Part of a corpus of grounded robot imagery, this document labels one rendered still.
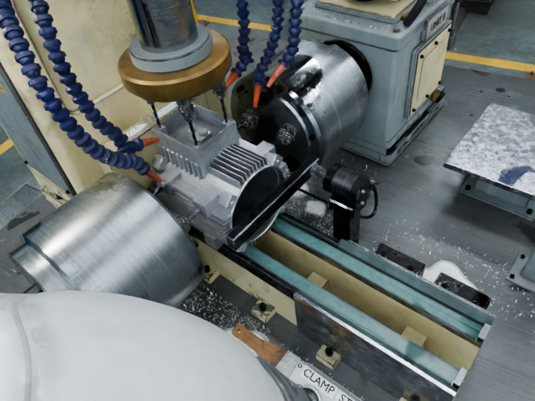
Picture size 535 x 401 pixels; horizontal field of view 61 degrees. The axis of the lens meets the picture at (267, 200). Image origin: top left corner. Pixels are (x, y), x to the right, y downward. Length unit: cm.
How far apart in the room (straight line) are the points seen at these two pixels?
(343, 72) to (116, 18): 44
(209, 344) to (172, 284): 55
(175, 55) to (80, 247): 31
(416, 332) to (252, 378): 72
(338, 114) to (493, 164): 37
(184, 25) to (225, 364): 60
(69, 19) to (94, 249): 40
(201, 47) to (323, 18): 46
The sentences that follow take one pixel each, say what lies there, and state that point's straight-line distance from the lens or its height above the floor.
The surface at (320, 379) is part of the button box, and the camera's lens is 58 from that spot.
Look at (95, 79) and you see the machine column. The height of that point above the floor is 121.
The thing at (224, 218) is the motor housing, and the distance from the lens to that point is 77.
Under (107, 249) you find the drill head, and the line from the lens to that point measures 67.
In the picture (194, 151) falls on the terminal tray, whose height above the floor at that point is 114.
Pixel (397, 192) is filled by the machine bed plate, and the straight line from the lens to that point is 116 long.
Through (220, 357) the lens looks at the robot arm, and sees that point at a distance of 16.
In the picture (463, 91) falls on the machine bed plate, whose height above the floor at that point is 80.
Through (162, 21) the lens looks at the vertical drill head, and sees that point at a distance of 70.
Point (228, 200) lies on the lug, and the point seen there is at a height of 108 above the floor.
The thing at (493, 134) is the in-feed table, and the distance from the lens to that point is 118.
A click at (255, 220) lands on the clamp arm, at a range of 79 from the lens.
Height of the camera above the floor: 162
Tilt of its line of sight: 46 degrees down
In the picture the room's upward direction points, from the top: 9 degrees counter-clockwise
